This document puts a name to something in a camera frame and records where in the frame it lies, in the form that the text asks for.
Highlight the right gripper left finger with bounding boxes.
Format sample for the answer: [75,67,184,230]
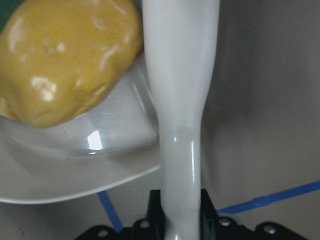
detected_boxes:
[75,190,165,240]

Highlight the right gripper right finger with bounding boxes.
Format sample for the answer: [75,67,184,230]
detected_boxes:
[200,189,305,240]

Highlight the yellow toy potato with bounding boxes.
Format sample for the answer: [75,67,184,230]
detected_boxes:
[0,0,143,128]

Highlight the cream plastic dustpan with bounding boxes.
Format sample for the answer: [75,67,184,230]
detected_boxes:
[0,55,160,204]

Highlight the cream hand brush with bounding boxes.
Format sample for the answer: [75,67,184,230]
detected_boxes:
[142,0,220,240]

